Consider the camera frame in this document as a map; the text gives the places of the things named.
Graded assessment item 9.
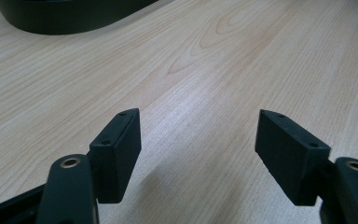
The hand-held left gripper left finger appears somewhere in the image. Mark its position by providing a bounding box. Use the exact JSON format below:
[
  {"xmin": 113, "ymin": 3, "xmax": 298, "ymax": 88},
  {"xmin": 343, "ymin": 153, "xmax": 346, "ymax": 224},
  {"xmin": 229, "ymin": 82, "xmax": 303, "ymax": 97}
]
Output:
[{"xmin": 89, "ymin": 107, "xmax": 143, "ymax": 204}]

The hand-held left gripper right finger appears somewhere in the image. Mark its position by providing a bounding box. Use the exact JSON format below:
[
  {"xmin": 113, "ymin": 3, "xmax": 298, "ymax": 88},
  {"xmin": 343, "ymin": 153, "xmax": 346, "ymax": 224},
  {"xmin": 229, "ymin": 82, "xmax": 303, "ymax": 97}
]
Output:
[{"xmin": 254, "ymin": 108, "xmax": 332, "ymax": 207}]

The black oval tray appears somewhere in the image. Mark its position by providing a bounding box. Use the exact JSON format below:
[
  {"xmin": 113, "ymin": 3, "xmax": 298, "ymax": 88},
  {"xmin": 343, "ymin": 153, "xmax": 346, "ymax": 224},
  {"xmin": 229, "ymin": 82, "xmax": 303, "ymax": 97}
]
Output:
[{"xmin": 0, "ymin": 0, "xmax": 160, "ymax": 35}]

